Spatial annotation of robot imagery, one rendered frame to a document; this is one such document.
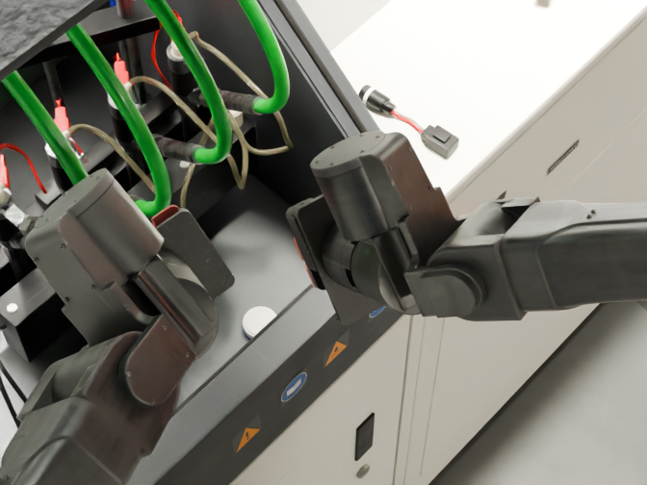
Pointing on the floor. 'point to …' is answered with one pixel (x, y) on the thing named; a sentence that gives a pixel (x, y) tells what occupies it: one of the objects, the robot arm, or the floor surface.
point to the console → (595, 152)
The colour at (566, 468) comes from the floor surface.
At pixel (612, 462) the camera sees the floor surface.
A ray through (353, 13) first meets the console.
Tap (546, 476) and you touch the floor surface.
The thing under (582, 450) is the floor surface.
